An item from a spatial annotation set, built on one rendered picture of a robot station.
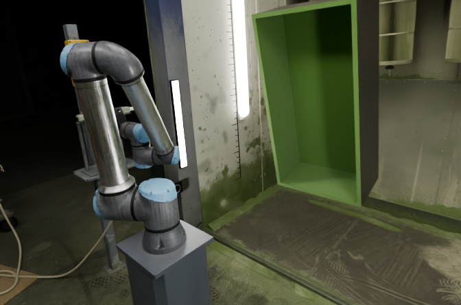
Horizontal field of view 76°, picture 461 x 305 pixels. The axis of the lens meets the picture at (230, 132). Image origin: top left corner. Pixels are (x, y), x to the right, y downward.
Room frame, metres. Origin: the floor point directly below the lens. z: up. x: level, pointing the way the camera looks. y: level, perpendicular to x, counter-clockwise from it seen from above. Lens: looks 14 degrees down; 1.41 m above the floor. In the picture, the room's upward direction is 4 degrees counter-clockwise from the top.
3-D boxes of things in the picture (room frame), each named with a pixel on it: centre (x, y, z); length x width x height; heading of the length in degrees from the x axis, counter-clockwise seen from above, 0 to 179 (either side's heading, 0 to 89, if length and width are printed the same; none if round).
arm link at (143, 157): (1.42, 0.44, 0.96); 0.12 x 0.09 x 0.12; 80
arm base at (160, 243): (1.15, 0.32, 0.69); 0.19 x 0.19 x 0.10
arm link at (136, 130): (1.43, 0.45, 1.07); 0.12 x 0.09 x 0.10; 46
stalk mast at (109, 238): (1.84, 0.89, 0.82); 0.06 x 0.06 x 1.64; 46
